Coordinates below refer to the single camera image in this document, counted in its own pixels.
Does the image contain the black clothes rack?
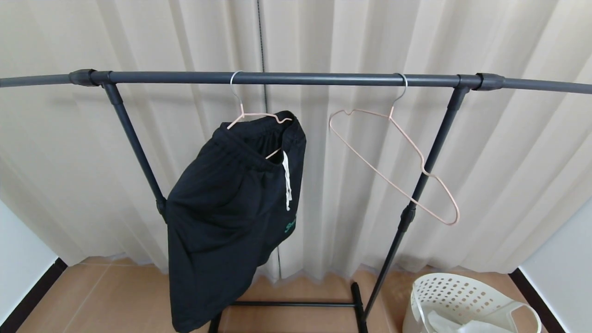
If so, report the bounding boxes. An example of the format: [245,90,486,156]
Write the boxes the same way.
[0,69,592,333]

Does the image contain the pink clothes hanger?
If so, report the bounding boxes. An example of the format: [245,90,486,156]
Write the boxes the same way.
[227,70,293,160]
[329,73,461,226]

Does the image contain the white garment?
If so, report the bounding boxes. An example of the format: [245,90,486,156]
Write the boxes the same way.
[425,310,514,333]

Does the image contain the white laundry basket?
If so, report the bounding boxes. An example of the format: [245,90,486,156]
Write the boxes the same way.
[402,273,542,333]

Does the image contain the beige curtain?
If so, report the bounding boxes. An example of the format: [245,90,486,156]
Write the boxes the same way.
[0,0,592,283]

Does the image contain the black garment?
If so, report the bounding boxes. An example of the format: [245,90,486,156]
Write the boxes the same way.
[166,110,307,333]

